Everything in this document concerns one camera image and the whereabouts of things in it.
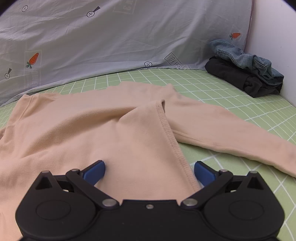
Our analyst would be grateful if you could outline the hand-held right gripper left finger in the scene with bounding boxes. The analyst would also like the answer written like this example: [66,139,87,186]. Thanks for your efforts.
[34,160,120,210]

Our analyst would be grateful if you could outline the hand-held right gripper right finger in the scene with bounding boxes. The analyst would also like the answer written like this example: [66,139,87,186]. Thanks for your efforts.
[181,161,270,210]

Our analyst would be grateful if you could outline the beige long-sleeve shirt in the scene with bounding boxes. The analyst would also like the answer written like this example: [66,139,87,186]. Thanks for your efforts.
[0,81,296,241]

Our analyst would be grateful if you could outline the green grid bed sheet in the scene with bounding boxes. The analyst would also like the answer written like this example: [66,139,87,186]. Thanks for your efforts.
[0,68,296,241]

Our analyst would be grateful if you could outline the black garment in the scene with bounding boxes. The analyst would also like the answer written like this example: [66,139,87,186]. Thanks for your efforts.
[205,57,283,98]

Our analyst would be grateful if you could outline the blue denim jeans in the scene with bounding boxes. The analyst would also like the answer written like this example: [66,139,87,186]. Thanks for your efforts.
[210,39,285,85]

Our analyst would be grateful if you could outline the grey carrot-print sheet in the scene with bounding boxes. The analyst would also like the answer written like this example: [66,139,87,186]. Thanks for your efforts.
[0,0,255,107]

